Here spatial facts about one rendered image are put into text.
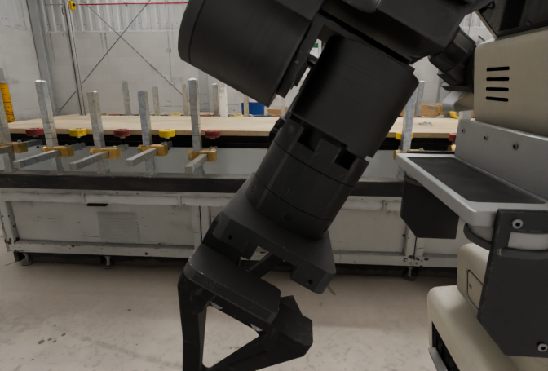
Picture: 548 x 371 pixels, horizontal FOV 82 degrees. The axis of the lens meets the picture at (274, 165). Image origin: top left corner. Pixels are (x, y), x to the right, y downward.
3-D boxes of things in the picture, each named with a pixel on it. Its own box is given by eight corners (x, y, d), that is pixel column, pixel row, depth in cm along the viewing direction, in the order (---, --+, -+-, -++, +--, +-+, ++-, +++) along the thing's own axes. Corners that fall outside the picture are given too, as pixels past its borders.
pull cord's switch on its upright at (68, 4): (94, 136, 271) (72, -7, 242) (77, 136, 272) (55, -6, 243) (99, 134, 278) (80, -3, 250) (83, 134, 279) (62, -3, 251)
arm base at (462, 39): (517, 48, 51) (476, 54, 62) (480, 15, 50) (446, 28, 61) (475, 93, 53) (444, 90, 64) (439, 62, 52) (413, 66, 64)
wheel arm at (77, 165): (77, 172, 134) (75, 162, 133) (69, 172, 135) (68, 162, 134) (129, 150, 176) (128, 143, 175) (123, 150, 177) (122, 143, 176)
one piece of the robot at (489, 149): (475, 236, 57) (496, 117, 52) (626, 370, 31) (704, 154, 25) (385, 233, 59) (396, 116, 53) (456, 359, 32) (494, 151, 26)
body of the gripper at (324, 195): (203, 243, 16) (275, 109, 14) (243, 190, 26) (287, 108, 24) (318, 306, 16) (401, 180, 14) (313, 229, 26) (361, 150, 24)
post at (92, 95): (107, 186, 163) (93, 90, 150) (100, 186, 163) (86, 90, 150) (110, 183, 166) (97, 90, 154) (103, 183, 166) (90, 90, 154)
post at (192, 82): (201, 177, 158) (195, 77, 146) (194, 177, 158) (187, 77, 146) (203, 175, 161) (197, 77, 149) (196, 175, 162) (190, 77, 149)
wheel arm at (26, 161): (21, 170, 136) (19, 160, 135) (14, 170, 136) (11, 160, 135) (86, 149, 178) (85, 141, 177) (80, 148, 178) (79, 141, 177)
